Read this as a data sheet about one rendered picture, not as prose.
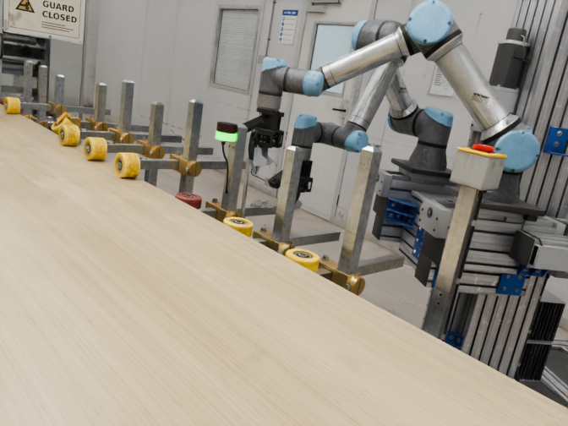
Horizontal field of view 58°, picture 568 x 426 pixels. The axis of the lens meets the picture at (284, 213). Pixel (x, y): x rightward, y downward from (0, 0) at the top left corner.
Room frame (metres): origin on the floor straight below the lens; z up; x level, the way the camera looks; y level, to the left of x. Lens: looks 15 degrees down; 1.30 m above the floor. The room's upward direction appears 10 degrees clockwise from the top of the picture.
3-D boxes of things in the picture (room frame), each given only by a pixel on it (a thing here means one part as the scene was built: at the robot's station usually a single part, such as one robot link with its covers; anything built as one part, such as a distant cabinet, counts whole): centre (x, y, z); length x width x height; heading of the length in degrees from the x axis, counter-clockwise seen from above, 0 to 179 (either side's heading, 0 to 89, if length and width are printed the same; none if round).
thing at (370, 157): (1.19, -0.18, 0.93); 0.04 x 0.04 x 0.48; 45
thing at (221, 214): (1.56, 0.19, 0.85); 0.14 x 0.06 x 0.05; 45
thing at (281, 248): (1.39, 0.01, 0.83); 0.14 x 0.06 x 0.05; 45
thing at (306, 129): (1.80, -0.02, 1.13); 0.09 x 0.08 x 0.11; 132
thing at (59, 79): (2.62, 1.23, 0.88); 0.04 x 0.04 x 0.48; 45
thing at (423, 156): (2.09, -0.54, 1.09); 0.15 x 0.15 x 0.10
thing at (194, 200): (1.49, 0.29, 0.85); 0.08 x 0.08 x 0.11
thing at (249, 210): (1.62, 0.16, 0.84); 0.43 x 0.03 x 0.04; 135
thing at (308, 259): (1.13, -0.06, 0.85); 0.08 x 0.08 x 0.11
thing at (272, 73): (1.64, 0.10, 1.29); 0.09 x 0.08 x 0.11; 77
